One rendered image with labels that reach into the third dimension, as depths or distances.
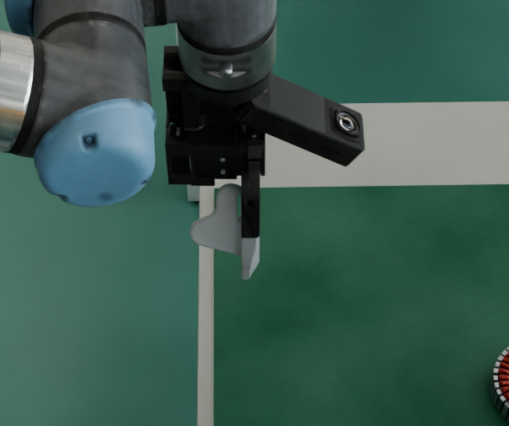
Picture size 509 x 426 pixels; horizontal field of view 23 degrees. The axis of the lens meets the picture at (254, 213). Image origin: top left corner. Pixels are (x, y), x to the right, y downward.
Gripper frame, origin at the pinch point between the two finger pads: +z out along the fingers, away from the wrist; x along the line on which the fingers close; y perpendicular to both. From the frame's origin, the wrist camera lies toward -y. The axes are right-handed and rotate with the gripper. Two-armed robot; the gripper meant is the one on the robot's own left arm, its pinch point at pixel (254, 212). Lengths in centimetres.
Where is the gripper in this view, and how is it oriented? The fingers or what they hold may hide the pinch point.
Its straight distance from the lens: 112.0
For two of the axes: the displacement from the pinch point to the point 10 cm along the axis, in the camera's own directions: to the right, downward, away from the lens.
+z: 0.0, 6.0, 8.0
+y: -10.0, -0.1, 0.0
